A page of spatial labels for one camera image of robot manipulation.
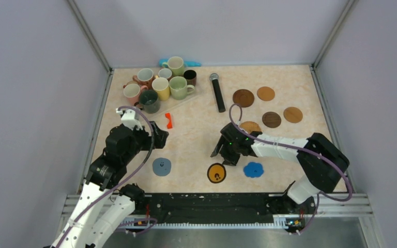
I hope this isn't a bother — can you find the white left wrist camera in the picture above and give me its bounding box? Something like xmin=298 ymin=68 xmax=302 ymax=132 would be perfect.
xmin=115 ymin=106 xmax=143 ymax=130

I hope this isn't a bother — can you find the small grey blue mug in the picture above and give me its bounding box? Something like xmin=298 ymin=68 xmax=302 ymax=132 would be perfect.
xmin=157 ymin=68 xmax=173 ymax=80

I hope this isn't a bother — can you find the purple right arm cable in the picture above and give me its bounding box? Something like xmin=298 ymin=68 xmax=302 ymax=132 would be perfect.
xmin=228 ymin=103 xmax=354 ymax=235

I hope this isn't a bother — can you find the orange black smiley coaster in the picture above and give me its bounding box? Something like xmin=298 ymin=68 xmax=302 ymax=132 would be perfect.
xmin=207 ymin=163 xmax=226 ymax=183

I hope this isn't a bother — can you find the orange plastic piece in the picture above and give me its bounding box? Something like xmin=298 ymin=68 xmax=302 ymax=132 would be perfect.
xmin=165 ymin=113 xmax=173 ymax=129

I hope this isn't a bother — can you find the light brown round coaster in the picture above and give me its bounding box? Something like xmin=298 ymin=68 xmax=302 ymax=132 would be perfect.
xmin=257 ymin=86 xmax=276 ymax=101

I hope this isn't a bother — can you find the brown mug white interior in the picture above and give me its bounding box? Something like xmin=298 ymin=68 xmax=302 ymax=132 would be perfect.
xmin=132 ymin=68 xmax=156 ymax=89

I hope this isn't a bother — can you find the dark walnut round coaster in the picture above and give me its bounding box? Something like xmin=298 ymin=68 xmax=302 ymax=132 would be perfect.
xmin=262 ymin=112 xmax=282 ymax=128

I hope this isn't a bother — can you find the tan wooden round coaster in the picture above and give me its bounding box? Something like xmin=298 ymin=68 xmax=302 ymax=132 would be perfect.
xmin=283 ymin=106 xmax=303 ymax=123

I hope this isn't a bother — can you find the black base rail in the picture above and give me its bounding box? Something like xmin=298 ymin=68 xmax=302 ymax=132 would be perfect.
xmin=134 ymin=193 xmax=315 ymax=224

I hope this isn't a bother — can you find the pink mug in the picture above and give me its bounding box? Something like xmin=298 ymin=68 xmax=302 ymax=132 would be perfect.
xmin=123 ymin=83 xmax=148 ymax=106

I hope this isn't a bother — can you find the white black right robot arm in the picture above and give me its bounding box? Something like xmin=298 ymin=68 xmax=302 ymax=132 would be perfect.
xmin=211 ymin=123 xmax=350 ymax=213

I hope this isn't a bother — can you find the dark brown mug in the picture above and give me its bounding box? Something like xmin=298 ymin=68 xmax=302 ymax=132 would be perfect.
xmin=183 ymin=69 xmax=197 ymax=86

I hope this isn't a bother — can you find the dark wooden round coaster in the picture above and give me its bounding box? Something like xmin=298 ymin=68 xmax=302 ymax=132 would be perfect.
xmin=233 ymin=89 xmax=254 ymax=107

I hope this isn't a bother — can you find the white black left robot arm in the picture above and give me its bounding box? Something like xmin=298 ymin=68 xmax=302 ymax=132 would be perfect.
xmin=50 ymin=121 xmax=169 ymax=247

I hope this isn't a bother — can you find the black handheld microphone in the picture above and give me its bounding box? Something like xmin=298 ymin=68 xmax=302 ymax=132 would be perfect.
xmin=209 ymin=73 xmax=226 ymax=113

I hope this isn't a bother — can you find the dark green mug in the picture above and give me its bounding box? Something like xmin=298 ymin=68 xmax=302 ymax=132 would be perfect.
xmin=134 ymin=90 xmax=161 ymax=114

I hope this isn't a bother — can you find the grey smiley silicone coaster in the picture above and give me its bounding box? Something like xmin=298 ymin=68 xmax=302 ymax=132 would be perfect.
xmin=152 ymin=158 xmax=172 ymax=177

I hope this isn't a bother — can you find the light blue plastic object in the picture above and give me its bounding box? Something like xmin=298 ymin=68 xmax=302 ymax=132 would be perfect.
xmin=158 ymin=59 xmax=202 ymax=67

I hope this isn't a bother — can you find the yellow mug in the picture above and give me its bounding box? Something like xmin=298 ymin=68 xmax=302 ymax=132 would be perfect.
xmin=152 ymin=77 xmax=171 ymax=101

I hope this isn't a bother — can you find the blue cloud shaped coaster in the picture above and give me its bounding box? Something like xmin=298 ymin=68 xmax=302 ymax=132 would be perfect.
xmin=243 ymin=162 xmax=264 ymax=178

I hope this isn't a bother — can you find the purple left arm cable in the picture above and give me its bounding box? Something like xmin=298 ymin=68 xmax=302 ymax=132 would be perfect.
xmin=53 ymin=104 xmax=159 ymax=248

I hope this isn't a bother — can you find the sage green mug back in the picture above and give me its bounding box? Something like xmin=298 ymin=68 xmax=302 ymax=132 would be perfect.
xmin=161 ymin=56 xmax=185 ymax=76

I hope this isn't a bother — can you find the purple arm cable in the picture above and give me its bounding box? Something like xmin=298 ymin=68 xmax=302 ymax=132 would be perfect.
xmin=228 ymin=103 xmax=354 ymax=235
xmin=53 ymin=104 xmax=159 ymax=248

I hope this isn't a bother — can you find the light green mug front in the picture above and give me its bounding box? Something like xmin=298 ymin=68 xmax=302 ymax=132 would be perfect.
xmin=169 ymin=76 xmax=195 ymax=100

